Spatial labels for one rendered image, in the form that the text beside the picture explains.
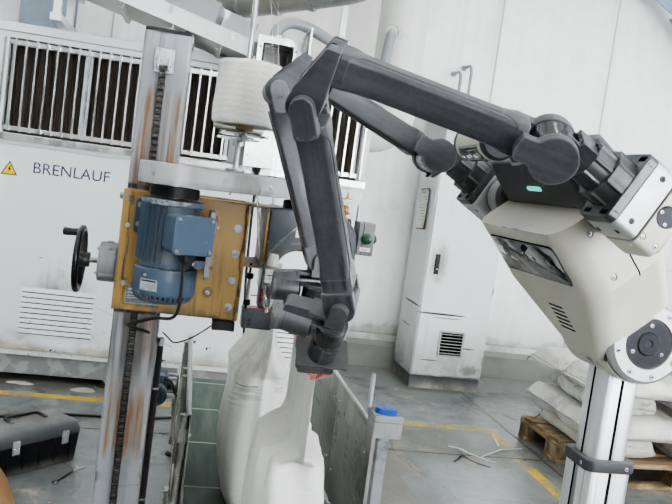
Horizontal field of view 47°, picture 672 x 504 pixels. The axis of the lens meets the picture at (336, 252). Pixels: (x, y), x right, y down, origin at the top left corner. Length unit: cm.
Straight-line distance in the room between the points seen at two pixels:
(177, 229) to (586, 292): 89
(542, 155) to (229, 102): 89
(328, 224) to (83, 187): 359
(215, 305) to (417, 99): 105
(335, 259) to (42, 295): 369
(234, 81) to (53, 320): 325
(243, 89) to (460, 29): 476
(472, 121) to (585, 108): 570
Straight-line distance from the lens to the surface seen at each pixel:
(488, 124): 120
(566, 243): 139
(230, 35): 447
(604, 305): 145
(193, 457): 293
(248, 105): 184
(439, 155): 174
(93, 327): 489
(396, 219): 628
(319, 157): 124
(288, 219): 205
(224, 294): 207
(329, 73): 118
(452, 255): 581
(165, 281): 185
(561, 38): 684
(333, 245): 131
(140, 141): 210
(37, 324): 494
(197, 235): 179
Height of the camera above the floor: 141
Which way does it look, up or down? 5 degrees down
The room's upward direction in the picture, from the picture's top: 8 degrees clockwise
